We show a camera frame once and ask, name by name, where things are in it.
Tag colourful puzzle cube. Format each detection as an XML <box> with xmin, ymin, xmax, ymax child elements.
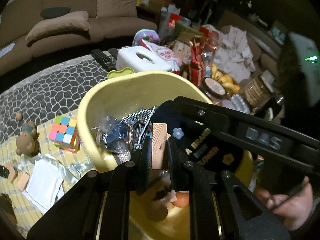
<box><xmin>49</xmin><ymin>115</ymin><xmax>77</xmax><ymax>147</ymax></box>

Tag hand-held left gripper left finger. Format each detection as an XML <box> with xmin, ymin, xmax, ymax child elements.
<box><xmin>26</xmin><ymin>136</ymin><xmax>153</xmax><ymax>240</ymax></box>

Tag white tissue box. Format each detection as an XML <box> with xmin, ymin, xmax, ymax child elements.
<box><xmin>115</xmin><ymin>45</ymin><xmax>180</xmax><ymax>74</ymax></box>

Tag person's right hand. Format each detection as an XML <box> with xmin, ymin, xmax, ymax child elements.
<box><xmin>254</xmin><ymin>175</ymin><xmax>317</xmax><ymax>230</ymax></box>

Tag yellow storage bin green wheels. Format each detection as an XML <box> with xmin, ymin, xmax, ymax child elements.
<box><xmin>77</xmin><ymin>68</ymin><xmax>254</xmax><ymax>240</ymax></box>

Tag clear plastic wrap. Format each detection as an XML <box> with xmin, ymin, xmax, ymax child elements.
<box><xmin>15</xmin><ymin>154</ymin><xmax>87</xmax><ymax>180</ymax></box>

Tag blue boxes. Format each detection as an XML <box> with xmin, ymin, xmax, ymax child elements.
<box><xmin>92</xmin><ymin>115</ymin><xmax>133</xmax><ymax>155</ymax></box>

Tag grey stone-pattern desktop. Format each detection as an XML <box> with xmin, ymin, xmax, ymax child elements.
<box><xmin>0</xmin><ymin>55</ymin><xmax>118</xmax><ymax>143</ymax></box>

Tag white pink printed pouch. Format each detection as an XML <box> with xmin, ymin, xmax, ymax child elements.
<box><xmin>150</xmin><ymin>42</ymin><xmax>181</xmax><ymax>73</ymax></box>

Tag purple bowl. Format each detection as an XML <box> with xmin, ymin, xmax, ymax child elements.
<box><xmin>132</xmin><ymin>29</ymin><xmax>160</xmax><ymax>47</ymax></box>

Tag white crumpled cloth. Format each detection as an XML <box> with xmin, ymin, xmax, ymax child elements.
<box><xmin>215</xmin><ymin>25</ymin><xmax>257</xmax><ymax>80</ymax></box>

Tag long wooden block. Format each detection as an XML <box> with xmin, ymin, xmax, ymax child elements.
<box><xmin>17</xmin><ymin>173</ymin><xmax>31</xmax><ymax>190</ymax></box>

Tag silver sword letter opener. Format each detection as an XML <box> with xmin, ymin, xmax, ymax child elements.
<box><xmin>134</xmin><ymin>106</ymin><xmax>157</xmax><ymax>149</ymax></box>

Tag copper ship wheel ornament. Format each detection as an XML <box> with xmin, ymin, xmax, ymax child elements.
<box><xmin>127</xmin><ymin>122</ymin><xmax>153</xmax><ymax>150</ymax></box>

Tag jar with dark lid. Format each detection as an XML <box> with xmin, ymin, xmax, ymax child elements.
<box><xmin>201</xmin><ymin>77</ymin><xmax>228</xmax><ymax>103</ymax></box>

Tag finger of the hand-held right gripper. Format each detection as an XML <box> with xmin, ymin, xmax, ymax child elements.
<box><xmin>159</xmin><ymin>95</ymin><xmax>235</xmax><ymax>141</ymax></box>

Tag brown plush bear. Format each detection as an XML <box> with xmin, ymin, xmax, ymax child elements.
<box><xmin>15</xmin><ymin>112</ymin><xmax>40</xmax><ymax>157</ymax></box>

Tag yellow checked tablecloth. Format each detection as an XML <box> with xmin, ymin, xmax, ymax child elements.
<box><xmin>0</xmin><ymin>110</ymin><xmax>100</xmax><ymax>240</ymax></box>

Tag brown sofa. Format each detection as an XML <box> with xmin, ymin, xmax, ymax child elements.
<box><xmin>0</xmin><ymin>0</ymin><xmax>158</xmax><ymax>75</ymax></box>

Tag green pink puzzle cube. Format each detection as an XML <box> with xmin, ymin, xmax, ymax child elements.
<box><xmin>59</xmin><ymin>132</ymin><xmax>81</xmax><ymax>154</ymax></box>

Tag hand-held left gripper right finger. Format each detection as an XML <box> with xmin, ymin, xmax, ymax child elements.
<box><xmin>167</xmin><ymin>136</ymin><xmax>292</xmax><ymax>240</ymax></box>

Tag wicker basket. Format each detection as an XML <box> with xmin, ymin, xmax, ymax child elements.
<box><xmin>241</xmin><ymin>76</ymin><xmax>273</xmax><ymax>105</ymax></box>

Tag red snack bag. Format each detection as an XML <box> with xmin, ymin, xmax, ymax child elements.
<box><xmin>189</xmin><ymin>39</ymin><xmax>208</xmax><ymax>85</ymax></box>

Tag red white bag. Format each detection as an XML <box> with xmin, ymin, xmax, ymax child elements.
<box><xmin>160</xmin><ymin>10</ymin><xmax>182</xmax><ymax>38</ymax></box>

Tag brown sofa pillow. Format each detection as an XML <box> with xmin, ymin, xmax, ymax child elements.
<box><xmin>25</xmin><ymin>10</ymin><xmax>90</xmax><ymax>47</ymax></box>

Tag dark oval cushion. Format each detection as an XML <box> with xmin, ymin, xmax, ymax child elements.
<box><xmin>40</xmin><ymin>6</ymin><xmax>72</xmax><ymax>19</ymax></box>

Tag silver glitter mesh pouch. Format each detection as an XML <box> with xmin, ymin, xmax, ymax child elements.
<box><xmin>122</xmin><ymin>109</ymin><xmax>154</xmax><ymax>125</ymax></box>

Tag white plastic package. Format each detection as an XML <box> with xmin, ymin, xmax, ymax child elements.
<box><xmin>22</xmin><ymin>159</ymin><xmax>67</xmax><ymax>214</ymax></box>

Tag bunch of bananas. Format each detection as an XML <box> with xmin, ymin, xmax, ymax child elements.
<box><xmin>211</xmin><ymin>64</ymin><xmax>240</xmax><ymax>93</ymax></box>

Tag dark printed cloth cap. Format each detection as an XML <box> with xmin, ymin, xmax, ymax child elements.
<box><xmin>151</xmin><ymin>102</ymin><xmax>245</xmax><ymax>178</ymax></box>

